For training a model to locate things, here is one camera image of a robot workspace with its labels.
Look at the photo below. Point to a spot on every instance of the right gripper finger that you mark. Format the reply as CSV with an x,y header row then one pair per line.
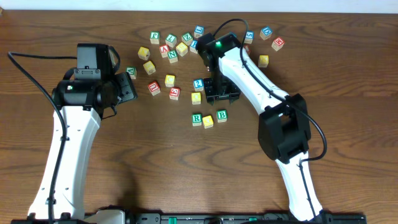
x,y
233,100
211,101

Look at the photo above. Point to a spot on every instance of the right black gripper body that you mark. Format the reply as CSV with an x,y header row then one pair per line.
x,y
221,87

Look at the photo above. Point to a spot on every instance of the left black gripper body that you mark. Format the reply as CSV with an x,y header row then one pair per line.
x,y
126,88

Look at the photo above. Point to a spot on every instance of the green B block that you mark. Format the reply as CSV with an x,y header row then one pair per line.
x,y
222,116

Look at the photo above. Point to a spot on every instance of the yellow O block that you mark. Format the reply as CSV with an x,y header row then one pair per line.
x,y
207,121

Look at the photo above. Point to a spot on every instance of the green R block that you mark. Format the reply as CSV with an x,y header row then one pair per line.
x,y
196,119

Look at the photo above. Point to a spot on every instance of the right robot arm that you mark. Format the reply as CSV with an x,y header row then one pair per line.
x,y
284,123

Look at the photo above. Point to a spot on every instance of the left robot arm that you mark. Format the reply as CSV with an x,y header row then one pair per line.
x,y
79,101

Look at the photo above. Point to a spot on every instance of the yellow block bottom centre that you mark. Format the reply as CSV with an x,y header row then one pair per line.
x,y
196,98

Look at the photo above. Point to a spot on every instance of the blue 2 block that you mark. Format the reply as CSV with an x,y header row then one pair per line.
x,y
198,84

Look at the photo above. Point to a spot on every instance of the green V block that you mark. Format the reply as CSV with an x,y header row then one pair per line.
x,y
132,72

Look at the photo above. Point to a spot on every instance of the red U block lower left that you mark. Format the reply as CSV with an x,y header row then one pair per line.
x,y
154,88

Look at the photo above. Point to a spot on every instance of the yellow block left lower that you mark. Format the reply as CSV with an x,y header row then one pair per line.
x,y
149,67

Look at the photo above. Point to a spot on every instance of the red E block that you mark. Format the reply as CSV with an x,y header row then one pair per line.
x,y
174,93

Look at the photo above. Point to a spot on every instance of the yellow block far left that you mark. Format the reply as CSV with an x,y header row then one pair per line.
x,y
143,53

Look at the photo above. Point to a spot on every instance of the yellow C block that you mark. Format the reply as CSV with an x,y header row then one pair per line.
x,y
170,81

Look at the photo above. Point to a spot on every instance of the red I block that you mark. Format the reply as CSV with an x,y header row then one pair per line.
x,y
247,49

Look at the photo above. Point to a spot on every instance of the yellow K block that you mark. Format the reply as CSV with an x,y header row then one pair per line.
x,y
263,61

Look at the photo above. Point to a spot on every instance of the blue P block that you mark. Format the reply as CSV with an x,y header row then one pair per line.
x,y
193,46

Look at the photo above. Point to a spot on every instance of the yellow block near A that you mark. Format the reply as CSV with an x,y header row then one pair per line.
x,y
181,49

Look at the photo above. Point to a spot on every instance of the red A block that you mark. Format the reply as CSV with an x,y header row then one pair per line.
x,y
164,50

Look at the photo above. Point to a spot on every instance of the green N block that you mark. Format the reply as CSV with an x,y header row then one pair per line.
x,y
172,56

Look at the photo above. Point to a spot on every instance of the green Z block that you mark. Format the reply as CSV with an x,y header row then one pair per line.
x,y
187,38

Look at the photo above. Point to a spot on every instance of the blue J block top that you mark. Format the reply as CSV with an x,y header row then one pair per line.
x,y
199,31

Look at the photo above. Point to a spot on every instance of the green L block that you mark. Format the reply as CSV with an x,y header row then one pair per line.
x,y
171,40

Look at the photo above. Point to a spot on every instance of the red M block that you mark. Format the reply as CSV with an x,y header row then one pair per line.
x,y
278,43

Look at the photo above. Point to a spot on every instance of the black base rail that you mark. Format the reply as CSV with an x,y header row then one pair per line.
x,y
217,218

